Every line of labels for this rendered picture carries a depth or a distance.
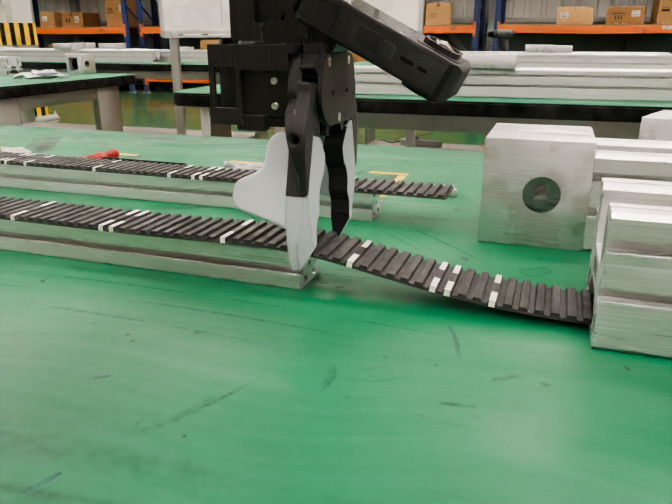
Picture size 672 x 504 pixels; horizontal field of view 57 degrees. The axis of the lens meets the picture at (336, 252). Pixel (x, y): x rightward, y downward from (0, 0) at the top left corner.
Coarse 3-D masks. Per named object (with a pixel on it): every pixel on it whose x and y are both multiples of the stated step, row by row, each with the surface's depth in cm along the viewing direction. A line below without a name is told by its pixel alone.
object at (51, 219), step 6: (78, 204) 56; (66, 210) 54; (72, 210) 55; (78, 210) 54; (84, 210) 55; (48, 216) 52; (54, 216) 53; (60, 216) 52; (66, 216) 53; (42, 222) 52; (48, 222) 52; (54, 222) 51
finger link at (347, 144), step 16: (352, 128) 47; (336, 144) 46; (352, 144) 48; (336, 160) 46; (352, 160) 48; (336, 176) 48; (352, 176) 49; (320, 192) 50; (336, 192) 48; (352, 192) 49; (336, 208) 49; (336, 224) 50
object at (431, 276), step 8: (424, 264) 46; (432, 264) 46; (440, 264) 46; (448, 264) 46; (424, 272) 44; (432, 272) 45; (440, 272) 44; (448, 272) 45; (416, 280) 42; (424, 280) 43; (432, 280) 43; (440, 280) 43; (424, 288) 42; (432, 288) 42; (440, 288) 43
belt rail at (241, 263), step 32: (0, 224) 54; (32, 224) 53; (64, 256) 53; (96, 256) 51; (128, 256) 50; (160, 256) 50; (192, 256) 49; (224, 256) 47; (256, 256) 46; (288, 256) 46
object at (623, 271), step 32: (608, 192) 41; (640, 192) 40; (608, 224) 36; (640, 224) 34; (608, 256) 35; (640, 256) 35; (608, 288) 36; (640, 288) 35; (608, 320) 36; (640, 320) 36; (640, 352) 36
